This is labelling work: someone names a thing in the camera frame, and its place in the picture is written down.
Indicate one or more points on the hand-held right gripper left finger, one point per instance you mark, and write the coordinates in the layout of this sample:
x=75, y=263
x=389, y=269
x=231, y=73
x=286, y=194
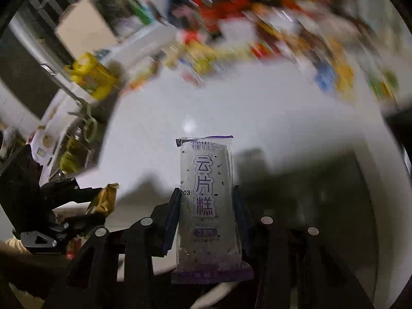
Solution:
x=172, y=222

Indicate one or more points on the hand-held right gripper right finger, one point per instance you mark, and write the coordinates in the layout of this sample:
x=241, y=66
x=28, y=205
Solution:
x=240, y=215

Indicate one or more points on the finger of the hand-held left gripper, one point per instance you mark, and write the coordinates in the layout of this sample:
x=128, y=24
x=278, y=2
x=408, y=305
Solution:
x=70, y=193
x=80, y=223

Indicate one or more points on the gold foil wrapper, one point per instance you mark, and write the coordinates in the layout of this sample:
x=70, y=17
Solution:
x=104, y=199

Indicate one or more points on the white purple snack packet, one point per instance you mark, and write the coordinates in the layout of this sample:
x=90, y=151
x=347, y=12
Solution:
x=206, y=206

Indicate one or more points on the yellow plastic container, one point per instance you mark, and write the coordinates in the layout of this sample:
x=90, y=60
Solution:
x=91, y=75

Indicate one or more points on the barred window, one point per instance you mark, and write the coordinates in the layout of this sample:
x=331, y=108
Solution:
x=29, y=70

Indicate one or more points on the white cutting board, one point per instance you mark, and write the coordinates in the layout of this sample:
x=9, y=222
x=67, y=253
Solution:
x=82, y=29

